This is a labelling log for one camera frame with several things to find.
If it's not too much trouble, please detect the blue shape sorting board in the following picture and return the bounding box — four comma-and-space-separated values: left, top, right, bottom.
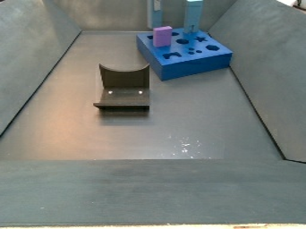
136, 29, 232, 81

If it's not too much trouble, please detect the light blue rectangular block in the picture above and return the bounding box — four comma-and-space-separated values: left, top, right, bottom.
148, 0, 163, 29

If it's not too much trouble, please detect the light blue tall shaped block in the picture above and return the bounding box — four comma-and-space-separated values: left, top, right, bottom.
184, 0, 203, 33

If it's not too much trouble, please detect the black curved holder stand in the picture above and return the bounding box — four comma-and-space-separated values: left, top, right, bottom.
93, 65, 151, 109

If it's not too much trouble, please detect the purple rectangular block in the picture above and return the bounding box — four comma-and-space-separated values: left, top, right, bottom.
152, 26, 172, 47

